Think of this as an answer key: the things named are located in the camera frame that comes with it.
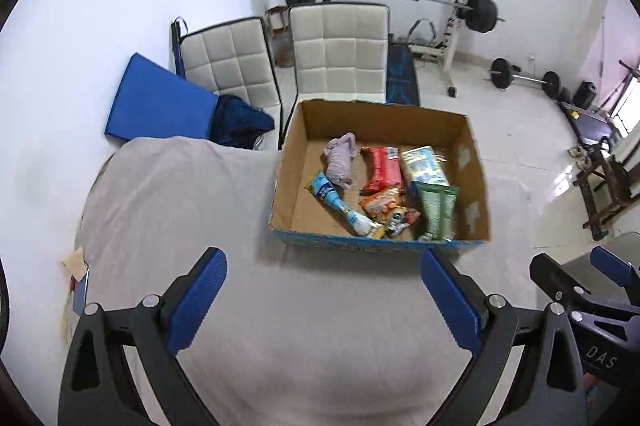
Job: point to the dark blue cloth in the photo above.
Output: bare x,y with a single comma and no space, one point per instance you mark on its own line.
237,124

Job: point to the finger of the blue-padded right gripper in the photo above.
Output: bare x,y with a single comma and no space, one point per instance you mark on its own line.
622,273

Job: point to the black blue weight bench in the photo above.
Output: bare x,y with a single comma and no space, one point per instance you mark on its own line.
401,84

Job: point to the white blue tissue pack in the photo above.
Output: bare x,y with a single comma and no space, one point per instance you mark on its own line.
421,165

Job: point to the black speaker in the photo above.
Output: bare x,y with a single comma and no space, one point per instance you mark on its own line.
585,95

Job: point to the right white padded chair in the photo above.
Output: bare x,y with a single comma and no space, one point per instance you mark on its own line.
340,51

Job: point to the dark wooden chair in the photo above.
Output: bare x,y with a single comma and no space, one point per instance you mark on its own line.
608,186

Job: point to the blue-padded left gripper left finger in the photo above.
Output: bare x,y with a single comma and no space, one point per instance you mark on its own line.
98,387

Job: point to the black treadmill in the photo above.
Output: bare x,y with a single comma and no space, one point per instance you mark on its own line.
589,128

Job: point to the floor barbell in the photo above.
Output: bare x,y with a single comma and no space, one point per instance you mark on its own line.
502,76

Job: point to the green snack bag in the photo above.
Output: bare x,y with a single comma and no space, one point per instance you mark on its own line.
437,206

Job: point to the orange panda snack bag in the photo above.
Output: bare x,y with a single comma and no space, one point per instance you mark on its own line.
385,207

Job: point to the blue Nestle sachet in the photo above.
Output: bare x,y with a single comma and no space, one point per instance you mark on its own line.
325,191

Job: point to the blue foam mat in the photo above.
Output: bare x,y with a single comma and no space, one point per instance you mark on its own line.
152,102

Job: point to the grey sock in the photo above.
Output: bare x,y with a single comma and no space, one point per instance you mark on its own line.
339,154

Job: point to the white squat rack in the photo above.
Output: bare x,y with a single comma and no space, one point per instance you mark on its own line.
442,52

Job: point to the open cardboard milk box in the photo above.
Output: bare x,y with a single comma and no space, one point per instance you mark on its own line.
297,217

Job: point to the white padded chair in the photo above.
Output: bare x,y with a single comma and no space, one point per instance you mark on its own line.
340,51
232,58

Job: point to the pair of shoes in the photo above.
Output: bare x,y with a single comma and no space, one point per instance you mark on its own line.
581,157

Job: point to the grey table cloth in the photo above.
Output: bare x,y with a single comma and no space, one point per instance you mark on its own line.
297,335

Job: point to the red snack packet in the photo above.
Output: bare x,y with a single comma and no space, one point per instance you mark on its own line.
384,168

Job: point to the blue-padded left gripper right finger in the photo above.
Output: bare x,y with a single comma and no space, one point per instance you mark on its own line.
547,388

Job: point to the left white padded chair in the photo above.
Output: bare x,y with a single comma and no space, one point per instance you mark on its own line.
232,58

